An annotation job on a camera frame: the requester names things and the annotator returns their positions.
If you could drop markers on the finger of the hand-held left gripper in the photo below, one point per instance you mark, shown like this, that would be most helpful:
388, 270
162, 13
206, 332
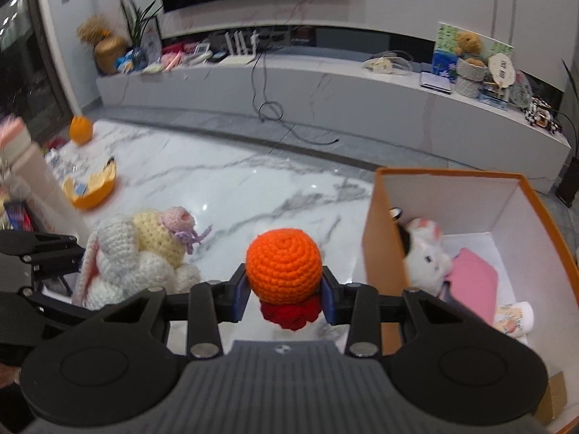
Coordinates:
40, 309
40, 245

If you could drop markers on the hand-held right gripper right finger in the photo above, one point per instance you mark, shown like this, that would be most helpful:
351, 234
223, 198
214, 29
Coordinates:
331, 300

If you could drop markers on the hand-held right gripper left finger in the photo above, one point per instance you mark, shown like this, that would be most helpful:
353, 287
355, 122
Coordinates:
239, 298

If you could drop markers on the crochet orange fruit toy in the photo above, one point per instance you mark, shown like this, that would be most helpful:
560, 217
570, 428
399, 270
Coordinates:
285, 262

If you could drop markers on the large orange storage box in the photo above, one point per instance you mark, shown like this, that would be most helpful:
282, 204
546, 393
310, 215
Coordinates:
384, 244

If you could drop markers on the white crochet bunny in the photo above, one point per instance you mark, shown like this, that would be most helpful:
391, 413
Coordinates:
131, 257

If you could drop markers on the white plush bunny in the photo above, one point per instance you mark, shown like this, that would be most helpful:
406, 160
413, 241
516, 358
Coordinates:
425, 257

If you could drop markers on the pink wallet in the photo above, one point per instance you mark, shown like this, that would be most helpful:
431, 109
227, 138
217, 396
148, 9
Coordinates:
475, 285

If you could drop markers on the white printed cup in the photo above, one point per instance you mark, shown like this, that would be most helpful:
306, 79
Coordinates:
515, 318

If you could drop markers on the brown cardboard box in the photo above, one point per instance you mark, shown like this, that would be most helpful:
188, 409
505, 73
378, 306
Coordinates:
554, 398

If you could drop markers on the tall white paper box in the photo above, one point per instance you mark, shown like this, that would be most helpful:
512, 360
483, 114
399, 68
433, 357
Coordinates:
40, 181

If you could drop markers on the orange peel-shaped bowl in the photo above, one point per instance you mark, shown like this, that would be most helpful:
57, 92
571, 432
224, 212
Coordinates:
97, 192

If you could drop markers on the orange tangerine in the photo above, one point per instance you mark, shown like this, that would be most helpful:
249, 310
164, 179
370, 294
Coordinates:
81, 131

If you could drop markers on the gold vase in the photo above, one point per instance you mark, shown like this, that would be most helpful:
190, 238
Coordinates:
111, 54

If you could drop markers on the white marble media console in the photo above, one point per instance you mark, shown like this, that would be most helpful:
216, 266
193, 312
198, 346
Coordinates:
362, 99

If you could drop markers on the blue snack bag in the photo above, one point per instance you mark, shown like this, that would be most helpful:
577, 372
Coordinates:
131, 61

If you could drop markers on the dried flower bunch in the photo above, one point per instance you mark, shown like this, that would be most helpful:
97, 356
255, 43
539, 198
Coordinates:
92, 29

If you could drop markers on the pink items on console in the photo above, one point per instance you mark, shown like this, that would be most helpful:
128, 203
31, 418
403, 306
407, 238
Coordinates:
173, 58

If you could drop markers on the potted plant blue vase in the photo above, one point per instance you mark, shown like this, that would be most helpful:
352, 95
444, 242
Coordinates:
140, 31

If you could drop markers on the white router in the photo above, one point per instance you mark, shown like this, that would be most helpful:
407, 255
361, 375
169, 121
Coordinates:
237, 56

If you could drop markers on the silver laptop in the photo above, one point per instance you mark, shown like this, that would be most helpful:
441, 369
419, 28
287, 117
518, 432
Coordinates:
435, 82

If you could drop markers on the white power strip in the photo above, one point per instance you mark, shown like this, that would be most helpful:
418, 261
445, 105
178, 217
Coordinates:
382, 64

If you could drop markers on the small white device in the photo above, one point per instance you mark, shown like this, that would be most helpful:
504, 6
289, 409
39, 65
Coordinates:
199, 52

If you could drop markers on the small blue box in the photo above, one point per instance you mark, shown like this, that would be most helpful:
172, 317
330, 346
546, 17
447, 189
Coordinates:
494, 97

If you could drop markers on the floral painting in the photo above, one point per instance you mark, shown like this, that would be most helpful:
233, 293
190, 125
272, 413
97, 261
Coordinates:
443, 45

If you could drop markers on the black white checkered toy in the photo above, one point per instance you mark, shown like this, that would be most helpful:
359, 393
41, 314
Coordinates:
545, 117

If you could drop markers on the round paper fan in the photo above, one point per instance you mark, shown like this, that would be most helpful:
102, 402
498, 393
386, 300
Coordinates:
501, 68

